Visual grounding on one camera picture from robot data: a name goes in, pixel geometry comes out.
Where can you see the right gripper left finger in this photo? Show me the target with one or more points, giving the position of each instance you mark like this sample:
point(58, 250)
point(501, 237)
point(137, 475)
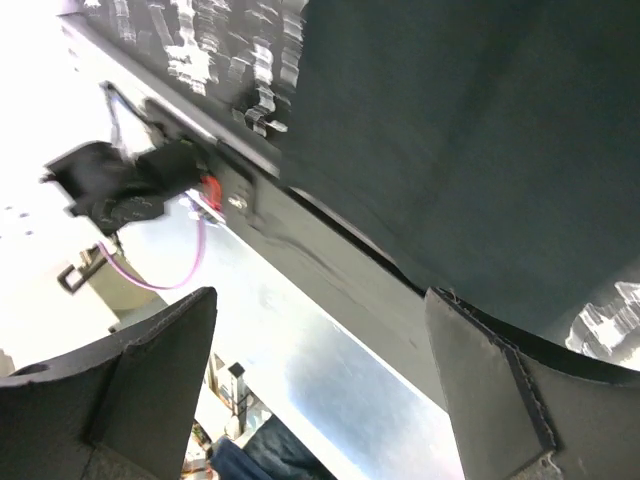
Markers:
point(121, 407)

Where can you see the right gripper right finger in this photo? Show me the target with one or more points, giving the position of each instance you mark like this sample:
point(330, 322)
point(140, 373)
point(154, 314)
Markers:
point(522, 407)

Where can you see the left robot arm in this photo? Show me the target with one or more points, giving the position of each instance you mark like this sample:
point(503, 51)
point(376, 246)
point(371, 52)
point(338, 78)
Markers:
point(112, 192)

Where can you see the black t shirt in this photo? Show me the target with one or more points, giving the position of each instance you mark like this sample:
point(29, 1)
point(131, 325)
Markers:
point(488, 147)

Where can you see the shiny steel front plate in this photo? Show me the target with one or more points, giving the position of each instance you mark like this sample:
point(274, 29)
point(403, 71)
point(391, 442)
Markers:
point(333, 344)

